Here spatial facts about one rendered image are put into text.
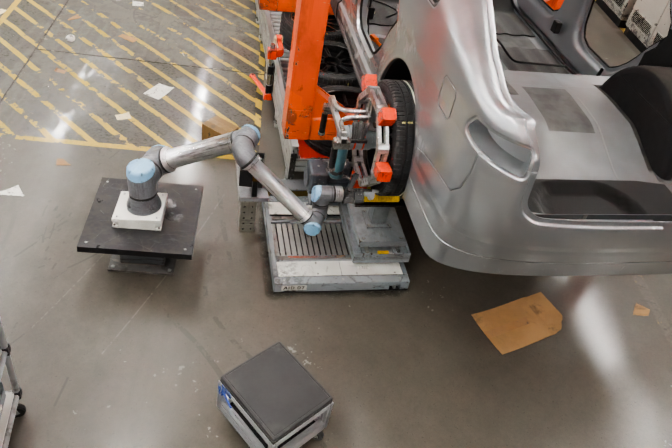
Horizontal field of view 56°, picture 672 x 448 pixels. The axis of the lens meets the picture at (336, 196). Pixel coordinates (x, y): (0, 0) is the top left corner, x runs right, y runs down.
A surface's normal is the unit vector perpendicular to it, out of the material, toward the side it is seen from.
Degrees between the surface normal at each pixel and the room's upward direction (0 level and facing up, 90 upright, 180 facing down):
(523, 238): 96
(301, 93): 90
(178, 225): 0
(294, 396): 0
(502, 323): 1
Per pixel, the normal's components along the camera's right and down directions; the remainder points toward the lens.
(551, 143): 0.21, -0.47
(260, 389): 0.15, -0.77
